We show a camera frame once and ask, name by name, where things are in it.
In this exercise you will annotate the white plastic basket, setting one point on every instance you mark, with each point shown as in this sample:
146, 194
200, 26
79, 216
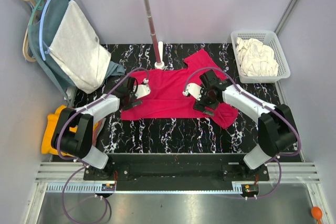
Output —
268, 38

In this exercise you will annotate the light blue hanger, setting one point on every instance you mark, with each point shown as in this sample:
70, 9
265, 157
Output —
52, 14

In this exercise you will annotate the yellow folded t shirt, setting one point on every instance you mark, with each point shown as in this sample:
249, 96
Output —
52, 119

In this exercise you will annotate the blue grey hanging shirt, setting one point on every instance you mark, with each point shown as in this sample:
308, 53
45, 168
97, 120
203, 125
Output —
51, 68

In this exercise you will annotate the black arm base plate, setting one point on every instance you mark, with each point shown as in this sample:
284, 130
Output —
177, 173

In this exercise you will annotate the pink folded t shirt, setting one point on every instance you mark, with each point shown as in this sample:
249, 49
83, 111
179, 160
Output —
97, 128

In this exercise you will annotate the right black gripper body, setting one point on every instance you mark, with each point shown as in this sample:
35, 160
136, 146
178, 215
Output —
203, 109

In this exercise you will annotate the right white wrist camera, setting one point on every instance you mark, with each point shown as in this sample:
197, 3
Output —
193, 90

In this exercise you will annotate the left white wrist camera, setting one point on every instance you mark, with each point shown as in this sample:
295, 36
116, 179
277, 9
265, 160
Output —
141, 90

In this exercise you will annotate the orange ball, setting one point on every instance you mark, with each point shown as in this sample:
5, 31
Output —
317, 214

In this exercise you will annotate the aluminium frame rail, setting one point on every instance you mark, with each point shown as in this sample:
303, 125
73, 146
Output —
63, 177

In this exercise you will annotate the cream white t shirt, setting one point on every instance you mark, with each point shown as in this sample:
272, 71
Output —
255, 58

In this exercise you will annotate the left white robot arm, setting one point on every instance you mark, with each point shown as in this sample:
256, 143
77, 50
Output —
70, 131

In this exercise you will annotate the red t shirt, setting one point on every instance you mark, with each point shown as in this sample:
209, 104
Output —
166, 99

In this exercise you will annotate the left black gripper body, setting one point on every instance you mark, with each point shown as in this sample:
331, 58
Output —
134, 104

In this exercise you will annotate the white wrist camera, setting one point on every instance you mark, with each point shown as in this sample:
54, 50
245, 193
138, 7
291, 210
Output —
193, 90
141, 90

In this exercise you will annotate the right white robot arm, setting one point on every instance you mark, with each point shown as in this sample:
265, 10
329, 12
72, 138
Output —
276, 127

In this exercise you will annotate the white hanging towel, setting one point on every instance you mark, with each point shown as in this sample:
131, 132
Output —
77, 51

